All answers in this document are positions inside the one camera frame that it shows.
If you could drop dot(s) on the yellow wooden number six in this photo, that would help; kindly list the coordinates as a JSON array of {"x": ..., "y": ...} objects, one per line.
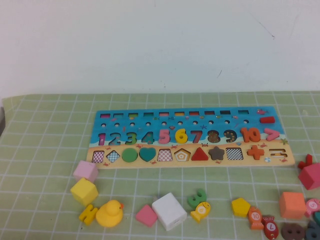
[{"x": 179, "y": 133}]

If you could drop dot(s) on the teal wooden heart piece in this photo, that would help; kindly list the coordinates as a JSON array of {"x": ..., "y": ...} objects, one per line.
[{"x": 148, "y": 153}]

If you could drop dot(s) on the green wooden circle piece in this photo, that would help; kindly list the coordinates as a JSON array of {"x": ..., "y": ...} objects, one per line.
[{"x": 130, "y": 155}]

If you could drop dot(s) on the red wooden triangle piece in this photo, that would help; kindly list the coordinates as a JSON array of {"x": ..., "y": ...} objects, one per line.
[{"x": 200, "y": 155}]

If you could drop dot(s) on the brown wooden star piece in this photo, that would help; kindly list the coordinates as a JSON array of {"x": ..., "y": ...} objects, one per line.
[{"x": 217, "y": 153}]

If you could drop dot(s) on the blue wooden number puzzle board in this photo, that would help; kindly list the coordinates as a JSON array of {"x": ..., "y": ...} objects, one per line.
[{"x": 252, "y": 118}]

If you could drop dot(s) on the pink wooden diamond piece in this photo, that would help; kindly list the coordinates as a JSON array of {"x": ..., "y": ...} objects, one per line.
[{"x": 146, "y": 216}]

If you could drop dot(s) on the yellow wooden pentagon piece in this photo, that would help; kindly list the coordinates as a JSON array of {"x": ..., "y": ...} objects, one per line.
[{"x": 240, "y": 207}]

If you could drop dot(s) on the yellow H-shaped wooden piece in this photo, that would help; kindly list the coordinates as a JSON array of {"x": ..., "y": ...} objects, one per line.
[{"x": 87, "y": 215}]

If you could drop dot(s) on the red wooden sign piece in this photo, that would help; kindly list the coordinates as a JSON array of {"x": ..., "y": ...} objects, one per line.
[{"x": 308, "y": 161}]

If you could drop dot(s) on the pink wooden number five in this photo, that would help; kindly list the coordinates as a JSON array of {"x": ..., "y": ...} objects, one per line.
[{"x": 163, "y": 136}]

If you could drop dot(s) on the green wooden number three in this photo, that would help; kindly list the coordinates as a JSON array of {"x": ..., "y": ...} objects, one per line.
[{"x": 193, "y": 200}]

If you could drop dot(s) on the orange wooden number ten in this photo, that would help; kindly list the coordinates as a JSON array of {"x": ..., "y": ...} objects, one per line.
[{"x": 246, "y": 135}]

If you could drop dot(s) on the green checked tablecloth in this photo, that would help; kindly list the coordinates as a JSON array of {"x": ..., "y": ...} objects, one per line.
[{"x": 225, "y": 182}]

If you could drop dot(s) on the light pink wooden cube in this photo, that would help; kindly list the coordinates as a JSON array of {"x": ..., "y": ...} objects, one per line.
[{"x": 85, "y": 171}]

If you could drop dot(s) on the white charger block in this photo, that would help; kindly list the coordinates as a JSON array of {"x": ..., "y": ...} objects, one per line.
[{"x": 168, "y": 211}]

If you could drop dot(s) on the yellow wooden fish six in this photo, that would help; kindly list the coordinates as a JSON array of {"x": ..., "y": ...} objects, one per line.
[{"x": 200, "y": 212}]

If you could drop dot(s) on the orange wooden plus sign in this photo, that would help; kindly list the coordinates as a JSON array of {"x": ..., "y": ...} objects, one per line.
[{"x": 255, "y": 151}]

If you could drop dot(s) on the yellow wooden cube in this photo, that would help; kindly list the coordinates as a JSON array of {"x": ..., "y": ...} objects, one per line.
[{"x": 83, "y": 192}]

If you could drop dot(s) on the red wooden minus block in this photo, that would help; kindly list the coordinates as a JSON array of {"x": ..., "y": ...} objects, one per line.
[{"x": 267, "y": 120}]

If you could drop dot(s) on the yellow rubber duck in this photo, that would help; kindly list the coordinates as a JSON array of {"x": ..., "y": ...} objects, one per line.
[{"x": 108, "y": 215}]

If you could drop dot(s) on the pink wooden greater-than sign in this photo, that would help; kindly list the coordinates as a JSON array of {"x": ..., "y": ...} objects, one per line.
[{"x": 273, "y": 133}]

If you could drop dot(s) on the orange wooden fish ten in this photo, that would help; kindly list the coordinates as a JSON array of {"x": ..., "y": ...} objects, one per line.
[{"x": 255, "y": 217}]

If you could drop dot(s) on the red wooden fish seven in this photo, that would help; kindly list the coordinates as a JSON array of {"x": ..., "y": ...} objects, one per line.
[{"x": 270, "y": 227}]

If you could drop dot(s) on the orange wooden cube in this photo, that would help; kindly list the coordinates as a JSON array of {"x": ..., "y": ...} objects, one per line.
[{"x": 292, "y": 206}]

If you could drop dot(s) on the grey object at table edge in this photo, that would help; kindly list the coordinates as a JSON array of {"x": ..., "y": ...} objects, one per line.
[{"x": 2, "y": 122}]

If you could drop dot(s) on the magenta wooden cube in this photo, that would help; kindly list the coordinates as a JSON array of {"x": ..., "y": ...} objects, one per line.
[{"x": 311, "y": 176}]

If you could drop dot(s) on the brown wooden number eight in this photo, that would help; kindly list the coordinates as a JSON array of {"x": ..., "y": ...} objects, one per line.
[{"x": 285, "y": 232}]

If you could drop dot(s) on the pink wooden fish five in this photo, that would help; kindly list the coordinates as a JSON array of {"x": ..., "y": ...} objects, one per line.
[{"x": 312, "y": 206}]

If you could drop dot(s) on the teal wooden number four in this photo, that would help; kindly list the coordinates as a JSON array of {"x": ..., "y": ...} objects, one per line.
[{"x": 317, "y": 217}]

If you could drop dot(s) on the dark blue wooden number nine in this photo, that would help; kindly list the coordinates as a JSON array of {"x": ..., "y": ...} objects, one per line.
[{"x": 312, "y": 232}]

